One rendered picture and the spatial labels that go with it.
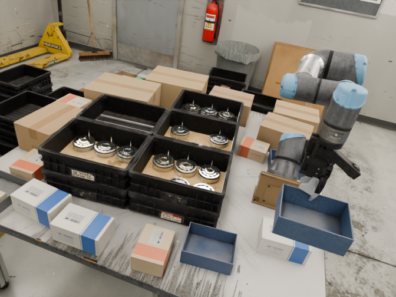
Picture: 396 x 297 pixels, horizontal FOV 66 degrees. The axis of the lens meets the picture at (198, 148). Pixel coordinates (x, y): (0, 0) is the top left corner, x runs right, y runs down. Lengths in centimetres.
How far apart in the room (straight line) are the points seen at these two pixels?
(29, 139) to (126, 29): 343
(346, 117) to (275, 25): 350
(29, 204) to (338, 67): 130
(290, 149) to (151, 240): 75
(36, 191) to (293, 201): 101
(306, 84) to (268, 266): 74
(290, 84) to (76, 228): 90
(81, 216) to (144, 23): 382
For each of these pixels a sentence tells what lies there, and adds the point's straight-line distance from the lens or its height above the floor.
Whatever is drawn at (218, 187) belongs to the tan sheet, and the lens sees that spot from 138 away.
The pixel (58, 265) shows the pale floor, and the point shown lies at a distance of 215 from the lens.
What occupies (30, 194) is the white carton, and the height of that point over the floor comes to 79.
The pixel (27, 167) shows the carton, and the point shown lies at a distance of 159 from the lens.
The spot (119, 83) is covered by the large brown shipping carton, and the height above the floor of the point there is 90.
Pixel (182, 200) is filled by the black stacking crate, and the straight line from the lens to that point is 126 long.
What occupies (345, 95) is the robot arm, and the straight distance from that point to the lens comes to 85.
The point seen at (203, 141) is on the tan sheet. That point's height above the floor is 83.
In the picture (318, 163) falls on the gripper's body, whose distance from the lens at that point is 92.
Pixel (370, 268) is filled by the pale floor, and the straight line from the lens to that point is 261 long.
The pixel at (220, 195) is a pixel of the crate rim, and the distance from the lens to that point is 120.
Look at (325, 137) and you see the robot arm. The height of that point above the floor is 134.
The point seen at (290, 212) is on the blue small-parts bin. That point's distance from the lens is 101.
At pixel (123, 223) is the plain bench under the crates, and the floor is 70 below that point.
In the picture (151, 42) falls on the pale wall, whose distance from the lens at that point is 480.
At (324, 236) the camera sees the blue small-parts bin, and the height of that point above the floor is 112.
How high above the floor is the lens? 173
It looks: 34 degrees down
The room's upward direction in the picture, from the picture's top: 9 degrees clockwise
